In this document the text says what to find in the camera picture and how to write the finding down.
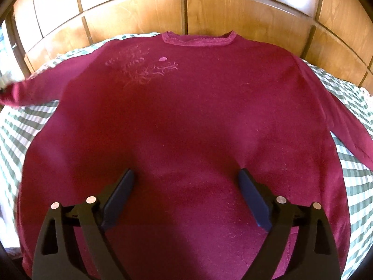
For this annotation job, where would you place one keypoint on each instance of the green white checkered bed sheet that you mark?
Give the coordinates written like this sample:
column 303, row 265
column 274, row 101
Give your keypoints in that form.
column 17, row 131

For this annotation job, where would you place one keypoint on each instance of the wooden panelled wardrobe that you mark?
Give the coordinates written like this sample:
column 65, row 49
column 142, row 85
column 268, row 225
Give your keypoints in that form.
column 131, row 14

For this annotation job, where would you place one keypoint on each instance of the dark red towel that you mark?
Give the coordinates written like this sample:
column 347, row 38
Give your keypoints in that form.
column 186, row 122

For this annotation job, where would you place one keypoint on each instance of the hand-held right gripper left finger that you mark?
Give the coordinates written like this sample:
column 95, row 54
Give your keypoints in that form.
column 118, row 199

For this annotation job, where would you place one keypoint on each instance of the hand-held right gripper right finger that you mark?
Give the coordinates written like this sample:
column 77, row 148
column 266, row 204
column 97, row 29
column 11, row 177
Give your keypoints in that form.
column 254, row 199

